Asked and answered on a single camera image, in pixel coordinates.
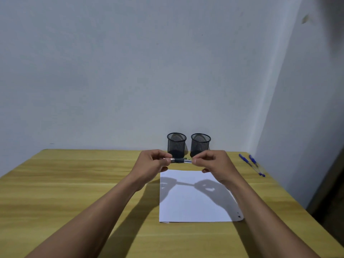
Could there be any blue ballpoint pen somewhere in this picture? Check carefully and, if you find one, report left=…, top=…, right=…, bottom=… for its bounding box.
left=239, top=154, right=262, bottom=176
left=249, top=155, right=266, bottom=178

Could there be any person's left hand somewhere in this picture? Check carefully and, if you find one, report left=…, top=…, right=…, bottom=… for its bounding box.
left=128, top=149, right=173, bottom=192

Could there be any black and silver pen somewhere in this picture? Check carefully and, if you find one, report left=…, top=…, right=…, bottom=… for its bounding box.
left=163, top=157, right=193, bottom=164

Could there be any black mesh pen holder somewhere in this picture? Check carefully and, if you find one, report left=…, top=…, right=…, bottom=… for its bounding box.
left=167, top=133, right=187, bottom=159
left=190, top=133, right=211, bottom=158

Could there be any person's right hand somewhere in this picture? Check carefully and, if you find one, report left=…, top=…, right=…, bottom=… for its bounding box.
left=192, top=150, right=243, bottom=189

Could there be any person's left forearm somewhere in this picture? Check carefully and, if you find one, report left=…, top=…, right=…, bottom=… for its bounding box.
left=25, top=173, right=147, bottom=258

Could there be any white paper sheet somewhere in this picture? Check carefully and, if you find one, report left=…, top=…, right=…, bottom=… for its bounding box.
left=159, top=169, right=244, bottom=223

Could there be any person's right forearm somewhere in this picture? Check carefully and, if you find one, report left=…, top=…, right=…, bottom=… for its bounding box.
left=224, top=177, right=320, bottom=258

